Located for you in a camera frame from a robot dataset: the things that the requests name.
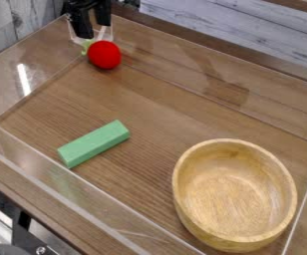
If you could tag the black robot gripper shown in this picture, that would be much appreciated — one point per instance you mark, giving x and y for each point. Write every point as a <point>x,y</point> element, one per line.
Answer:
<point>79,17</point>

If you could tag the clear acrylic tray wall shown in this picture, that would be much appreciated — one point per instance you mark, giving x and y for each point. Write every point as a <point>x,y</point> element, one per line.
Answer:
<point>177,94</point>

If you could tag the red plush strawberry toy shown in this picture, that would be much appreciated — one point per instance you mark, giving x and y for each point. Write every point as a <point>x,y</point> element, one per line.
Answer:
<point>103,54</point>

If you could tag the green rectangular block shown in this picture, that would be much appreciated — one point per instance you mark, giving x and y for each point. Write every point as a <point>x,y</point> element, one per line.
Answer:
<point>92,143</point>

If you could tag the black table leg bracket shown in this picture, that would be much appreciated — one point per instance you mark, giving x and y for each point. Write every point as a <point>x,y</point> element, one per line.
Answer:
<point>24,239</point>

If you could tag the wooden bowl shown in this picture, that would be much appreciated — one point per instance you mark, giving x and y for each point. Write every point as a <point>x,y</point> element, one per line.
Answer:
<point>234,194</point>

